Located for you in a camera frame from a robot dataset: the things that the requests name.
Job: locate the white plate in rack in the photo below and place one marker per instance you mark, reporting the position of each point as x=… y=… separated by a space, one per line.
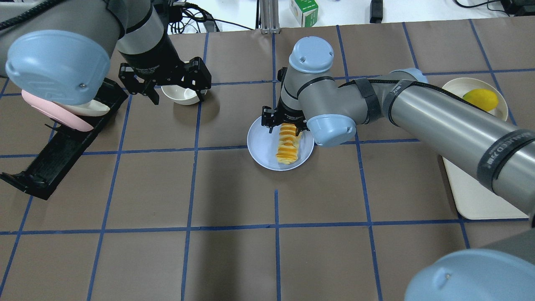
x=93 y=108

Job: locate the black power adapter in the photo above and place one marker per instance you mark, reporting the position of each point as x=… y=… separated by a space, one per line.
x=376 y=11

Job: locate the cream round plate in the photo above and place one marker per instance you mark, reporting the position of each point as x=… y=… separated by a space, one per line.
x=463 y=85

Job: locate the white rectangular tray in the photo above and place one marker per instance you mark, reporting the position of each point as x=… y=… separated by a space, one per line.
x=475 y=202

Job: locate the black dish rack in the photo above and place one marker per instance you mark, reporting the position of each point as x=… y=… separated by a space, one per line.
x=49 y=168

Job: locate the pink plate in rack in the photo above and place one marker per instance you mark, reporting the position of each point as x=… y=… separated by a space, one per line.
x=56 y=112

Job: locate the light blue plate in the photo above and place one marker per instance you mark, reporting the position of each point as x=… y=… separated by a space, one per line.
x=263 y=147

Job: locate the yellow croissant bread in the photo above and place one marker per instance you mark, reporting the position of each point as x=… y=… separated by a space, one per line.
x=288 y=144

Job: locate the aluminium frame post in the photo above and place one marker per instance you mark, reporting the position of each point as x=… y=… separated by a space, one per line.
x=268 y=16

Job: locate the white ceramic bowl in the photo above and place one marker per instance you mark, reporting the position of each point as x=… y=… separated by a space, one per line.
x=180 y=95

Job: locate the green white carton box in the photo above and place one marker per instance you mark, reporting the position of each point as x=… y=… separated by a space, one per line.
x=305 y=12

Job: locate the yellow lemon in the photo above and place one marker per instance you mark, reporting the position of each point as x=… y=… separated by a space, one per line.
x=482 y=98

